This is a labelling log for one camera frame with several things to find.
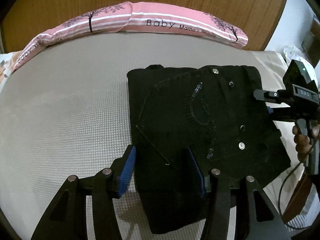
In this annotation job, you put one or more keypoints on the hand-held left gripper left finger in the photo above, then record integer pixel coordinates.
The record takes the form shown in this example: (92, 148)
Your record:
(126, 172)

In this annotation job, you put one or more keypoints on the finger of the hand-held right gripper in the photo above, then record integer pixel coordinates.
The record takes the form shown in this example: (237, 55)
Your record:
(275, 95)
(282, 114)

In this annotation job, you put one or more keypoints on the black pants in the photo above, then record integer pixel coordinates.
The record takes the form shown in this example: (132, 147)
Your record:
(175, 110)

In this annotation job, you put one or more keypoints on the pink striped tree-print pillow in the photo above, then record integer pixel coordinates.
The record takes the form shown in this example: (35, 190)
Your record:
(75, 22)
(187, 17)

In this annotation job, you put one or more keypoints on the grey textured bed mat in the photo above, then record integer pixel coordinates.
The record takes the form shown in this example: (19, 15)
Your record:
(62, 117)

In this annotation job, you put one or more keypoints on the white floral pillow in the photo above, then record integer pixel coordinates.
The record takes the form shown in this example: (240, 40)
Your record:
(6, 67)

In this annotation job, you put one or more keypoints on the beige satin bed sheet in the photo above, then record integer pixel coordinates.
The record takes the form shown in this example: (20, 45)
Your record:
(270, 67)

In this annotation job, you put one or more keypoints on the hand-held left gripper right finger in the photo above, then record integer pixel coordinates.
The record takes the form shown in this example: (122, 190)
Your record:
(196, 172)

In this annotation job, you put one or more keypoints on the white dotted cloth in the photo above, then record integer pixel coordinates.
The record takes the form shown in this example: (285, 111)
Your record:
(291, 52)

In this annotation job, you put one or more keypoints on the person's right hand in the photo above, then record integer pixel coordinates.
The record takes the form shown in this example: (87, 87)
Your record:
(301, 142)

